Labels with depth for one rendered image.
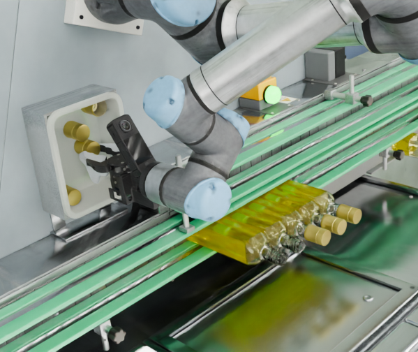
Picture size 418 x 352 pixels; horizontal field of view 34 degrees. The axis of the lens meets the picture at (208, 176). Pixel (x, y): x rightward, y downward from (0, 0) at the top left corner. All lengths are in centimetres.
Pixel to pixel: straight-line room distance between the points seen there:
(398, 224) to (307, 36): 89
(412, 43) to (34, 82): 70
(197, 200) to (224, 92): 19
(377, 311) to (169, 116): 62
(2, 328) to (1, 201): 27
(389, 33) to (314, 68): 82
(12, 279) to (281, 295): 56
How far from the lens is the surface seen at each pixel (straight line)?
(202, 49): 133
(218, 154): 117
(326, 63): 190
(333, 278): 155
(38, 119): 132
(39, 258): 138
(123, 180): 129
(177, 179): 118
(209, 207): 114
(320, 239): 143
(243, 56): 105
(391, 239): 177
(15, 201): 140
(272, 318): 143
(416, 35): 111
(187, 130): 111
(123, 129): 127
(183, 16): 124
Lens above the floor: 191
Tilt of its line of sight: 42 degrees down
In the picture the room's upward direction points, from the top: 108 degrees clockwise
